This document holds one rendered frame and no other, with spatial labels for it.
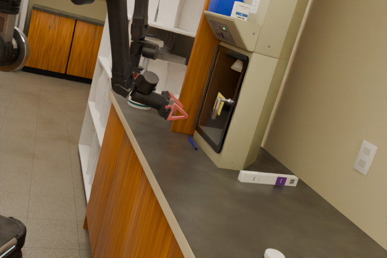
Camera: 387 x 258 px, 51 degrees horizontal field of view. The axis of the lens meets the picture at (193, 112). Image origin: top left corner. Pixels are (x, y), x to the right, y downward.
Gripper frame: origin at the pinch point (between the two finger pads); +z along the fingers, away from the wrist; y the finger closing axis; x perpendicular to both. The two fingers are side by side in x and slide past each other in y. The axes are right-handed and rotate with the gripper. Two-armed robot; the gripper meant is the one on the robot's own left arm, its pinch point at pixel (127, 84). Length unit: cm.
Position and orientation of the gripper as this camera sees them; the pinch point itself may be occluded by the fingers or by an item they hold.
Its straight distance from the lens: 187.8
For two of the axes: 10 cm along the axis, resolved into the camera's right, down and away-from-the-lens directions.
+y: 9.1, 1.6, 3.7
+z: -2.6, 9.4, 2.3
